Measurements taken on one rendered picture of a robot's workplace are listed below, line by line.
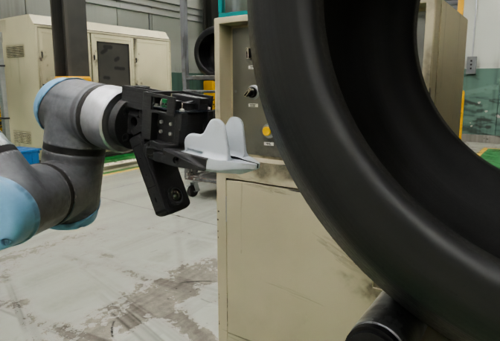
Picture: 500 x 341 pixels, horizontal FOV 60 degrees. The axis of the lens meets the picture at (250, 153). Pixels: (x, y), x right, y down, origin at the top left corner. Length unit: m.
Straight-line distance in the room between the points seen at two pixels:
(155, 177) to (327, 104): 0.32
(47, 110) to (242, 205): 0.63
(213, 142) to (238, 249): 0.75
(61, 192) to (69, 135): 0.09
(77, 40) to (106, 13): 4.17
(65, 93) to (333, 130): 0.45
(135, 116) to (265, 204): 0.61
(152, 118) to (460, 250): 0.37
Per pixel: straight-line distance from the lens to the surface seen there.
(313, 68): 0.31
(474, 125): 9.39
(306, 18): 0.31
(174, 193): 0.58
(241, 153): 0.51
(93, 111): 0.60
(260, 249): 1.17
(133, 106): 0.58
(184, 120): 0.51
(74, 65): 5.90
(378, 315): 0.36
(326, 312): 1.13
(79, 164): 0.67
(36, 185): 0.58
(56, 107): 0.67
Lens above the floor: 1.09
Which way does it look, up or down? 9 degrees down
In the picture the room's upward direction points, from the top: straight up
